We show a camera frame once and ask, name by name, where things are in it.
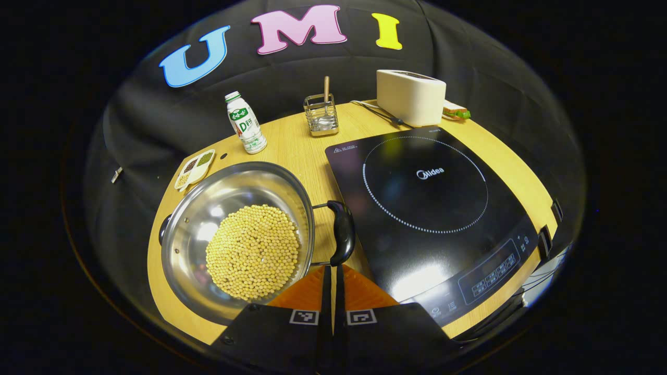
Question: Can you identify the pile of yellow soybeans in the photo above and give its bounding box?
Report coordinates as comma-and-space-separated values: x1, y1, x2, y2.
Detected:
205, 204, 301, 301

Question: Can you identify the wooden handled spoon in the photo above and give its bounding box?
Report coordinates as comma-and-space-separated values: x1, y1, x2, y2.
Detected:
318, 76, 334, 128

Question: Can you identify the white toaster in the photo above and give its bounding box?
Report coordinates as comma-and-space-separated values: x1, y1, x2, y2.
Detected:
376, 69, 447, 128

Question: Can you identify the sandwich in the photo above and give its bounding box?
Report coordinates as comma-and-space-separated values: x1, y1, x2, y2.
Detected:
442, 101, 471, 122

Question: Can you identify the toaster power cable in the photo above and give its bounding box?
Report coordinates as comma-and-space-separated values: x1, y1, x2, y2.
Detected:
350, 100, 415, 129

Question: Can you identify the metal wire utensil holder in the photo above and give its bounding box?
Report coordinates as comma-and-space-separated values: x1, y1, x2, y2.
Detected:
303, 93, 340, 138

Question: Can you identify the white divided sample dish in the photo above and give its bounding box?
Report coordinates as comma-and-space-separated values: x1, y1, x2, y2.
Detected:
174, 149, 216, 192

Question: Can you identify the white bottle green label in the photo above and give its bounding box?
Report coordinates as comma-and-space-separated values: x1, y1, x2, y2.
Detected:
225, 91, 268, 155

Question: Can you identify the black induction cooktop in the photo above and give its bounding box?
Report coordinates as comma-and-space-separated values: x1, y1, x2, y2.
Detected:
325, 125, 540, 326

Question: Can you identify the stainless steel pot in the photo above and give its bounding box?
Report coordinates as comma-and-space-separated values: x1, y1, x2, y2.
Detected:
158, 161, 357, 326

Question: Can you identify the black backdrop cloth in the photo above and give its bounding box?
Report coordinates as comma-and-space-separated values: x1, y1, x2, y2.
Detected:
86, 0, 587, 334

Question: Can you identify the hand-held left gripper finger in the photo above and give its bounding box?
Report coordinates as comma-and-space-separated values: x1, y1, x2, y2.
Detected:
333, 265, 459, 373
211, 265, 334, 373

